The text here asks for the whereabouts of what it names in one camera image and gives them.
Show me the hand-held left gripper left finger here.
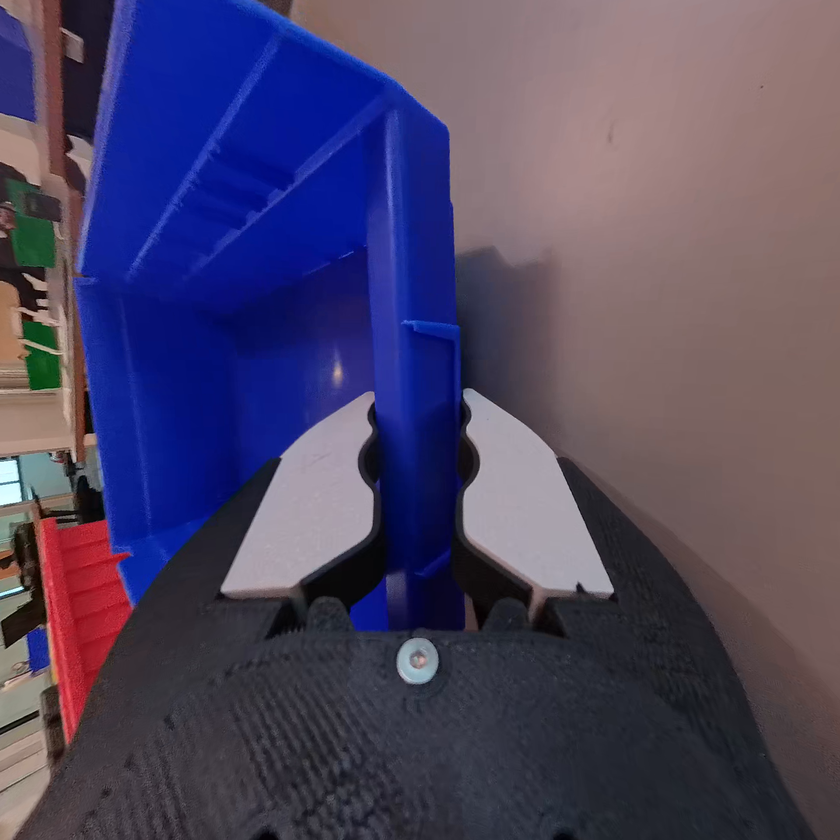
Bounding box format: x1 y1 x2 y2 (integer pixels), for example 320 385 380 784
220 392 387 609

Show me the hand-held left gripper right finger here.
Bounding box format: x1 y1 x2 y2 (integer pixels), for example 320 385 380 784
453 388 618 609

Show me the red plastic bin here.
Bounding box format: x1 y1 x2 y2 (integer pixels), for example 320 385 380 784
36 516 133 747

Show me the green plastic bin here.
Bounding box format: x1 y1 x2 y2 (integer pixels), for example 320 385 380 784
20 319 65 392

